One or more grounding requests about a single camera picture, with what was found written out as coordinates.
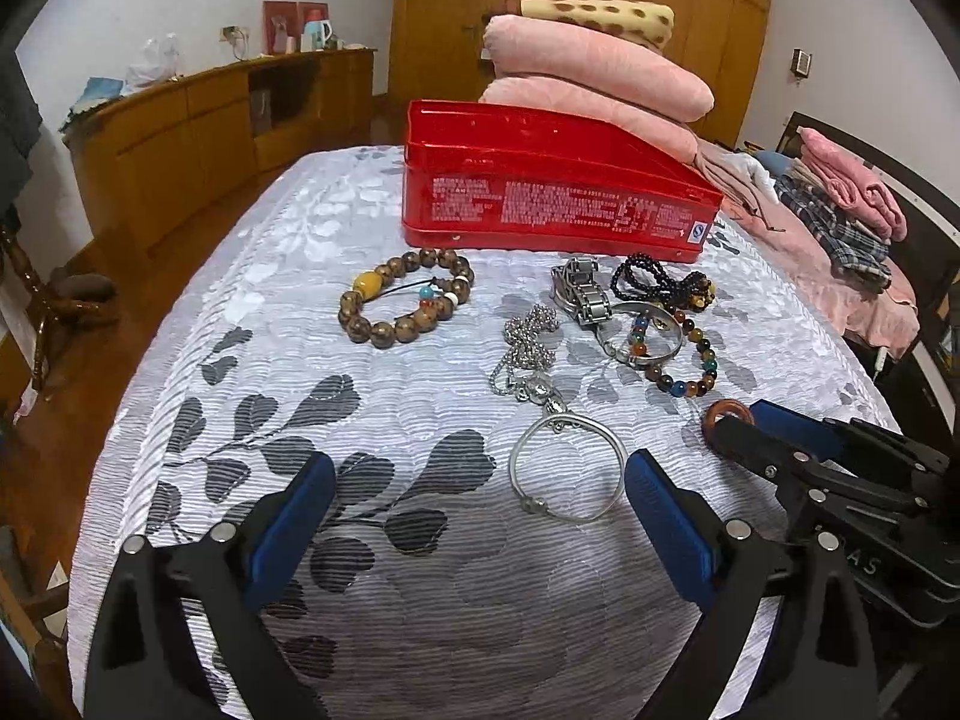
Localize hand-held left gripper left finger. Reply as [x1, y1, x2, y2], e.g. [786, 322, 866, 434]
[82, 452, 338, 720]

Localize brown slipper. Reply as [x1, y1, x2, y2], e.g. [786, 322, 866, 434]
[52, 274, 117, 308]

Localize white floral table cloth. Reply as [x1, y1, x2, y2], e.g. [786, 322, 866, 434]
[67, 144, 901, 720]

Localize thin silver bangle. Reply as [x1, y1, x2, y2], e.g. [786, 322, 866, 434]
[508, 411, 629, 524]

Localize brown wooden ring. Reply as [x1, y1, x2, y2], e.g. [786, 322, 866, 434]
[701, 399, 755, 440]

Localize black bead bracelet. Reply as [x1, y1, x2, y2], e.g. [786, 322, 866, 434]
[611, 253, 717, 314]

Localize plaid folded clothes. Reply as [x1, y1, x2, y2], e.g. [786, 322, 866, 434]
[772, 176, 893, 287]

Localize wide silver cuff bangle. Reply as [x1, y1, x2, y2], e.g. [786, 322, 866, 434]
[600, 302, 687, 368]

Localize wooden coat rack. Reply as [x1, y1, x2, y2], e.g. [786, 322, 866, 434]
[0, 225, 117, 400]

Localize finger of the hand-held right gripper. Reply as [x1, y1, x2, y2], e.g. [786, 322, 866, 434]
[709, 414, 925, 524]
[748, 399, 952, 476]

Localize silver ball chain necklace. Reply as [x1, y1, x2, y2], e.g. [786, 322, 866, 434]
[489, 304, 575, 415]

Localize beige folded clothes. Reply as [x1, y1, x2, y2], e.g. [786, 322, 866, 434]
[697, 142, 781, 230]

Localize white plastic bag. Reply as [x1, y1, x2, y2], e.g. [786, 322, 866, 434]
[124, 34, 185, 87]

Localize spotted yellow pillow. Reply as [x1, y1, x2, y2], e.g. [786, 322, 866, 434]
[521, 0, 674, 53]

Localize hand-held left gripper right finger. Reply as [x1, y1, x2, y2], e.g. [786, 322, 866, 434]
[624, 448, 882, 720]

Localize dark hanging garment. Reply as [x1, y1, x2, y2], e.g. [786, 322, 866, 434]
[0, 52, 42, 212]

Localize pink folded garment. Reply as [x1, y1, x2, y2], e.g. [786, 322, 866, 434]
[799, 127, 908, 242]

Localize blue cloth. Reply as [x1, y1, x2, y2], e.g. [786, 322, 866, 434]
[60, 77, 125, 128]

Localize pink bed sheet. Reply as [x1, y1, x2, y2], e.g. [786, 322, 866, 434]
[697, 142, 920, 361]

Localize silver metal wristwatch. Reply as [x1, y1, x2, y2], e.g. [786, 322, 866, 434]
[551, 256, 623, 328]

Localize large pink folded blanket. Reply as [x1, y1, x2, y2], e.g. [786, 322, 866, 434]
[480, 13, 715, 121]

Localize wooden sideboard cabinet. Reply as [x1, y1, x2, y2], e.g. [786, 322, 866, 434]
[71, 49, 376, 256]

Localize brown wooden bead bracelet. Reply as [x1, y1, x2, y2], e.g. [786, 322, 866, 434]
[339, 247, 476, 350]

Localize red plastic box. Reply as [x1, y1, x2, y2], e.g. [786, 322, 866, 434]
[400, 99, 725, 265]

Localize multicolour stone bead bracelet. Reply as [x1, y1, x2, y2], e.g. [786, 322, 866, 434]
[626, 307, 719, 398]

